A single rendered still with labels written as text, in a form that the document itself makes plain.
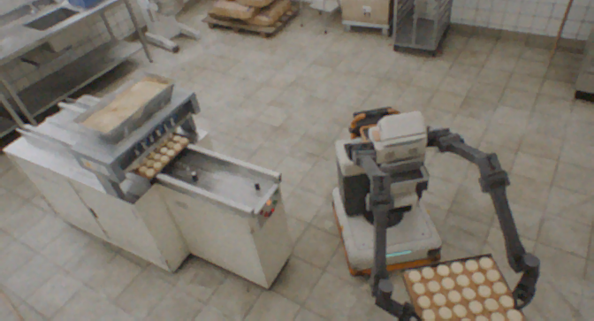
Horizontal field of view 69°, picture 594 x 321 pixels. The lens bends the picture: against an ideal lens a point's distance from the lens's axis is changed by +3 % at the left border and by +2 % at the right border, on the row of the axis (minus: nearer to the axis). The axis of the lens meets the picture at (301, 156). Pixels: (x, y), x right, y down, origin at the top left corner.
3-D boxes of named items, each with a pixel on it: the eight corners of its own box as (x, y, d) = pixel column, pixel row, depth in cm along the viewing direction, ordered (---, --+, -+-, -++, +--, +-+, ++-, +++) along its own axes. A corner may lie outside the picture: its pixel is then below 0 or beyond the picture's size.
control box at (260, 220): (255, 227, 246) (251, 212, 236) (277, 198, 260) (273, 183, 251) (261, 229, 244) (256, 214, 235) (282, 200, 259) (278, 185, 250)
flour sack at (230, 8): (209, 15, 582) (207, 3, 571) (227, 2, 608) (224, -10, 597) (254, 21, 554) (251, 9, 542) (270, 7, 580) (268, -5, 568)
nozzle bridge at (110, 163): (95, 188, 264) (67, 148, 241) (172, 120, 308) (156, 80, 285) (133, 205, 250) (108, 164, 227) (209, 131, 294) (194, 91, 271)
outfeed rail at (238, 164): (61, 110, 334) (57, 103, 329) (64, 108, 335) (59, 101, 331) (280, 184, 250) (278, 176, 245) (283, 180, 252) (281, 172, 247)
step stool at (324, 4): (346, 19, 580) (344, -14, 549) (325, 34, 557) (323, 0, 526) (319, 13, 604) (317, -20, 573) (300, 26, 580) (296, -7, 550)
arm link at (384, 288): (389, 285, 184) (369, 286, 183) (392, 267, 177) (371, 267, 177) (395, 309, 174) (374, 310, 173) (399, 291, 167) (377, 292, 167)
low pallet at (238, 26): (202, 27, 610) (201, 19, 603) (235, 4, 659) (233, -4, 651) (273, 40, 560) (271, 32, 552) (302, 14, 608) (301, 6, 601)
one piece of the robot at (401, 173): (372, 185, 244) (372, 158, 230) (419, 176, 245) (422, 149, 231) (380, 205, 233) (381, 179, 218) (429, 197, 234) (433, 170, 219)
